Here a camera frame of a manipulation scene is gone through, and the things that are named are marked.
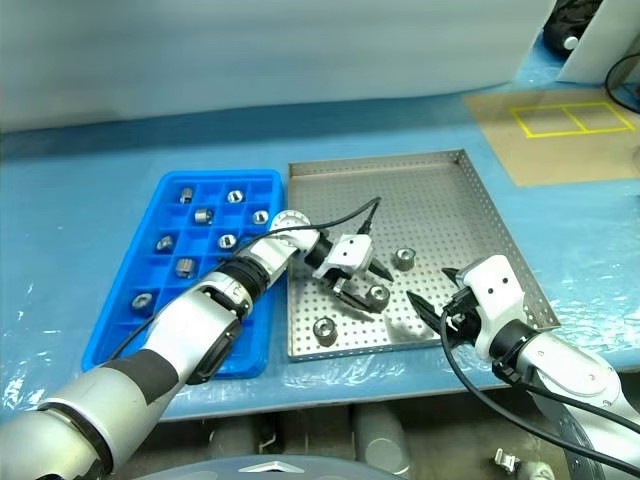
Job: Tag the blue compartment tray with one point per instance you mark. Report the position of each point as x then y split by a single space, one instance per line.
150 270

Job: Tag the grey cylinder under table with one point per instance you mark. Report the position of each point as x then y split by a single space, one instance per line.
382 440

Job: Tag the brown mat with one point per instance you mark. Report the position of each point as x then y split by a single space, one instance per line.
550 160

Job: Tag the perforated steel tray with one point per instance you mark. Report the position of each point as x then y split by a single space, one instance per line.
440 220

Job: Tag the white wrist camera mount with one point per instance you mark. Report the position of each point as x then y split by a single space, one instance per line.
492 280
350 250

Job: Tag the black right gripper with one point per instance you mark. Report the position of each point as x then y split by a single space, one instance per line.
462 317

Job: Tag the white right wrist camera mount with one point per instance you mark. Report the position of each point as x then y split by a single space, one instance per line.
492 280

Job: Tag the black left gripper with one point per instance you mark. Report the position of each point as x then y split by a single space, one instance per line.
346 282

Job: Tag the small metal bracket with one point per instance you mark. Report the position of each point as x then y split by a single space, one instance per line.
505 460

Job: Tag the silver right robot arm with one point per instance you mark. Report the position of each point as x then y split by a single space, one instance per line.
575 360

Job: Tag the black bag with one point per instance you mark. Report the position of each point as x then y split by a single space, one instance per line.
562 20

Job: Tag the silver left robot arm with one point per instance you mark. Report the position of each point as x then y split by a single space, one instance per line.
200 320

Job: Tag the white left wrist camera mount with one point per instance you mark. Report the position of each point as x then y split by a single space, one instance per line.
350 250

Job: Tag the metal roller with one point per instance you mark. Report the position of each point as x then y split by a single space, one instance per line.
184 267
186 195
404 258
203 216
226 241
259 217
164 243
234 196
141 301
324 331
380 294

